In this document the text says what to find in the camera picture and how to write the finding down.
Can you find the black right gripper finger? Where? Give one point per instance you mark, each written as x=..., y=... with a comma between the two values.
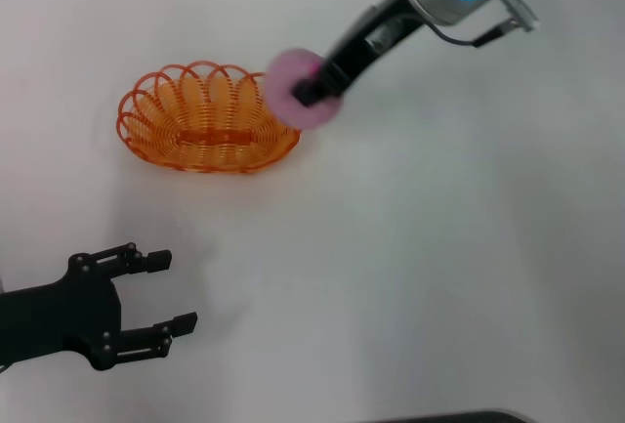
x=317, y=91

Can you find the orange plastic woven basket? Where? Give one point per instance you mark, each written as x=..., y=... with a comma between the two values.
x=205, y=120

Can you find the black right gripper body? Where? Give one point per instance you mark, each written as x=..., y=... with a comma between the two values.
x=361, y=47

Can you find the pink peach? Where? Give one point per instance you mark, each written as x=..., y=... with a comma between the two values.
x=288, y=69

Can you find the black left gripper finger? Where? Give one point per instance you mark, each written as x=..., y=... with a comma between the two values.
x=158, y=261
x=183, y=324

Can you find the clear plastic connector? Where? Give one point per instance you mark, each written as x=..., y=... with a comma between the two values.
x=522, y=12

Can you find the black robot torso edge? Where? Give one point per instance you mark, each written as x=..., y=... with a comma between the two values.
x=454, y=417

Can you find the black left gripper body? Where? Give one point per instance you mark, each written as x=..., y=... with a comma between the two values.
x=58, y=318

